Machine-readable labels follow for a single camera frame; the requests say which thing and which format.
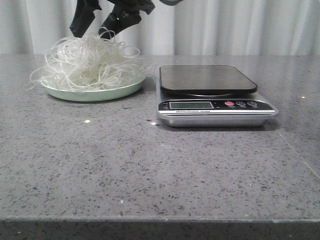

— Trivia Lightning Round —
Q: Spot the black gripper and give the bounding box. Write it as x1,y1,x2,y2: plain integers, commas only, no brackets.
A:
69,0,155,40

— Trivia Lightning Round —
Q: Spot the white translucent vermicelli bundle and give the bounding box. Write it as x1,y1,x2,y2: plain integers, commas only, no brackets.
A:
29,27,155,92

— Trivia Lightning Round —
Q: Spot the light green round plate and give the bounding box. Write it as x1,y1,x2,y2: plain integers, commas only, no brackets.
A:
41,76,146,102

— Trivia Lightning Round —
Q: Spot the white pleated curtain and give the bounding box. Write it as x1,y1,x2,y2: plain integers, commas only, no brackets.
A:
0,0,320,56

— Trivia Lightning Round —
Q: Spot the black silver kitchen scale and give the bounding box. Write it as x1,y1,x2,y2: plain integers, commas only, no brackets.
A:
156,65,279,127

